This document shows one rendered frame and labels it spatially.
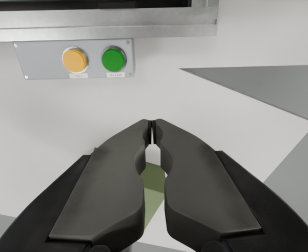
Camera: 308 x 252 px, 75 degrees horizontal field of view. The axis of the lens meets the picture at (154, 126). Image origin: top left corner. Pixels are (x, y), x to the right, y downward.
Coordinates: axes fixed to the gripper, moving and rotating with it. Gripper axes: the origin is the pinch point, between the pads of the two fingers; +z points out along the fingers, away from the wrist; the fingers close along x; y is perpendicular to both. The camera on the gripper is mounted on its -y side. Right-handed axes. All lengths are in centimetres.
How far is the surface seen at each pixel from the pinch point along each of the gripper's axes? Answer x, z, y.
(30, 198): -42, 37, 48
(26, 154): -37, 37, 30
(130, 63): -3.5, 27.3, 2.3
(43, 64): -19.6, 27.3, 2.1
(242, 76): 63, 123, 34
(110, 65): -7.0, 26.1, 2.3
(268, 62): 28.3, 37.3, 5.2
